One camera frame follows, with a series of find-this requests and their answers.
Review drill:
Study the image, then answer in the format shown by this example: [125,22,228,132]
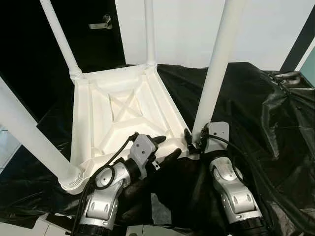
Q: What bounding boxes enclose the metal door handle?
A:
[89,15,113,30]

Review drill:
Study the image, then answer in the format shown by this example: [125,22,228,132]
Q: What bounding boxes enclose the black plastic cover sheet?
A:
[0,61,315,236]

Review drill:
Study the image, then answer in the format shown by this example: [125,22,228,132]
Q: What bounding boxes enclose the pale tape patch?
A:
[150,194,170,224]

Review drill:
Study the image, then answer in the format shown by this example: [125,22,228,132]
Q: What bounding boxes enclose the black window frame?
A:
[280,5,315,72]

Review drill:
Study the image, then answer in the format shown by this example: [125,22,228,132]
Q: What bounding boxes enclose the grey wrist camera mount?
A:
[204,122,230,153]
[129,134,159,177]

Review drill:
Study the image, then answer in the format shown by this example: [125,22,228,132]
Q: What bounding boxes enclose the teal glass panel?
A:
[298,47,315,89]

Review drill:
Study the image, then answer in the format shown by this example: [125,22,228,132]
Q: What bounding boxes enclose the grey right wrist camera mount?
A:
[204,122,230,153]

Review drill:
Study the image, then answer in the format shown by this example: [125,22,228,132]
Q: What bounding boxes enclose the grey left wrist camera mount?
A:
[129,134,159,177]

